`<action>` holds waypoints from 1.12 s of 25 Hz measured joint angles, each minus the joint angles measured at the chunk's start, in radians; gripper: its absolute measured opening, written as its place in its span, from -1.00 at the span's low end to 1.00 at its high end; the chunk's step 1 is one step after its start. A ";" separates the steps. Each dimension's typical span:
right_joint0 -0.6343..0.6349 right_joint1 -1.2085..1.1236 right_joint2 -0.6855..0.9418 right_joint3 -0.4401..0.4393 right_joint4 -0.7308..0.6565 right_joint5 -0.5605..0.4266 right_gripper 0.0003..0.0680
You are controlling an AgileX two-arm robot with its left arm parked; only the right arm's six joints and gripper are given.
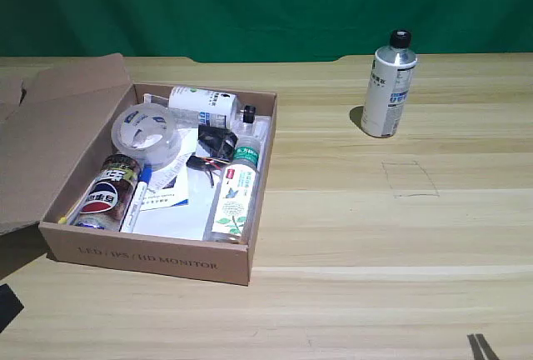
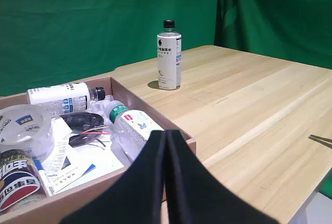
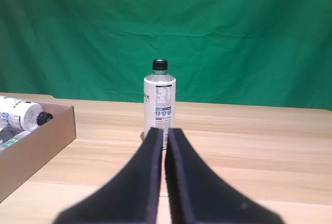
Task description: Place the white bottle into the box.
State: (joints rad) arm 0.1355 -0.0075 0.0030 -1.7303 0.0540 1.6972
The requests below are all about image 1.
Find black flat object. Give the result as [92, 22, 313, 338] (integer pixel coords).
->
[0, 282, 25, 334]

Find white and blue paper booklet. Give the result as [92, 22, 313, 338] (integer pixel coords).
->
[139, 127, 202, 212]

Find clear bottle with green cap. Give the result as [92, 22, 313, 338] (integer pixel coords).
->
[202, 135, 262, 244]

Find white bottle with black cap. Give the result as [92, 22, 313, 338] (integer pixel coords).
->
[360, 29, 419, 139]
[167, 85, 257, 130]

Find Pepsi can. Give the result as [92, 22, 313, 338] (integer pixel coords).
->
[68, 153, 142, 232]

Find white marker with blue cap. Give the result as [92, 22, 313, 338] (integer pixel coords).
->
[119, 165, 154, 234]

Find clear plastic packaging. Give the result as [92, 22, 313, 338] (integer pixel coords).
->
[231, 112, 274, 149]

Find black binder clips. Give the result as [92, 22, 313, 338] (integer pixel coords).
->
[197, 124, 239, 161]

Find small black part with wires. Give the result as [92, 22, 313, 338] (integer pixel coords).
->
[186, 154, 230, 188]

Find open brown cardboard box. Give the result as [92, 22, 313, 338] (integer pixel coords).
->
[0, 53, 279, 287]

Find clear tape roll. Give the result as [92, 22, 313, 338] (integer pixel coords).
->
[111, 103, 182, 168]

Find silver plastic bag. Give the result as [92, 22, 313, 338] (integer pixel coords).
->
[132, 159, 218, 240]

